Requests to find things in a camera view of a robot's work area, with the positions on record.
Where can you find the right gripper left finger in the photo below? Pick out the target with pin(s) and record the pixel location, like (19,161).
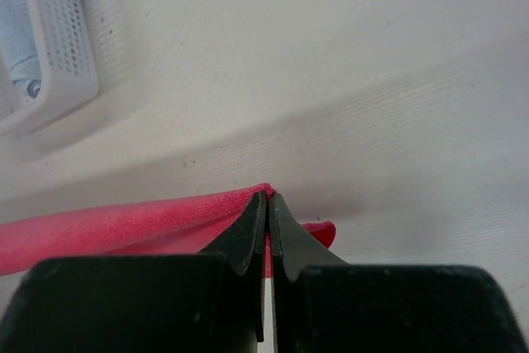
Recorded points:
(211,301)

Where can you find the white plastic basket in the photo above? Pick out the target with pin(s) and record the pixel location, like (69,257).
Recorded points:
(68,73)

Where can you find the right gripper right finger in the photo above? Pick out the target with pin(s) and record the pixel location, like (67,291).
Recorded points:
(323,304)

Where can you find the light blue towel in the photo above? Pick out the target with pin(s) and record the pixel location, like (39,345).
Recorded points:
(18,47)

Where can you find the pink towel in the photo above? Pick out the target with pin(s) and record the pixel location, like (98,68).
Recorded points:
(163,227)

